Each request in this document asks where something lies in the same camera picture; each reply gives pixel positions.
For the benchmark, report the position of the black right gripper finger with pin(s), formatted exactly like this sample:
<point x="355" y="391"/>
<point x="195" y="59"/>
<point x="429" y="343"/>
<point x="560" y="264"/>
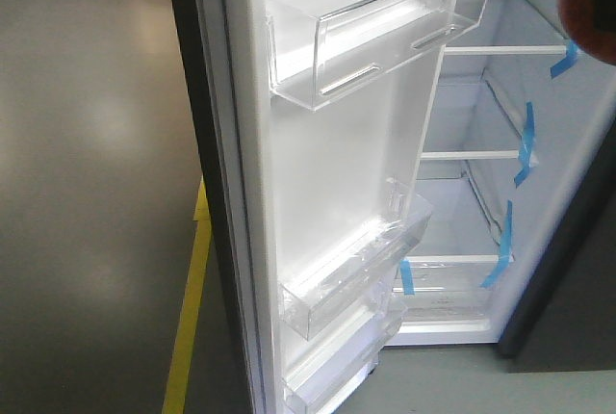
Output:
<point x="604" y="15"/>

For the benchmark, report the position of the red yellow apple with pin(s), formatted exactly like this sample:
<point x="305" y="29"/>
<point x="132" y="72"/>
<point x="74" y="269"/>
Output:
<point x="576" y="17"/>

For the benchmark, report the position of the fridge door white inside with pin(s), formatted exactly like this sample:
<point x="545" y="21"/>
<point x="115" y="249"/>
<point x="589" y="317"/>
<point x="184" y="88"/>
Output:
<point x="286" y="184"/>

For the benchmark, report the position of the dark grey refrigerator body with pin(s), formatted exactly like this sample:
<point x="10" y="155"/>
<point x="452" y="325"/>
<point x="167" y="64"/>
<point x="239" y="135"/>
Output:
<point x="519" y="114"/>

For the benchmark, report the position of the upper clear door bin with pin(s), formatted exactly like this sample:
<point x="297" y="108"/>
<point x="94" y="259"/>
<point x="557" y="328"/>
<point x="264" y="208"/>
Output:
<point x="322" y="50"/>

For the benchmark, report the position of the clear door bin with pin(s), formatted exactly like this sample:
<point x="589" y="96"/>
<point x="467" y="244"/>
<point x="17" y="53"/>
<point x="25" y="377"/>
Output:
<point x="322" y="50"/>
<point x="310" y="302"/>
<point x="325" y="380"/>

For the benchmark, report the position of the middle clear door bin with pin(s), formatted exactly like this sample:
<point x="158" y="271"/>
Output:
<point x="310" y="302"/>

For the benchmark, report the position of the lower clear door bin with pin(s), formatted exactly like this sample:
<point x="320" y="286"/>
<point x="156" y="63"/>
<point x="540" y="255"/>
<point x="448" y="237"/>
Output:
<point x="325" y="380"/>

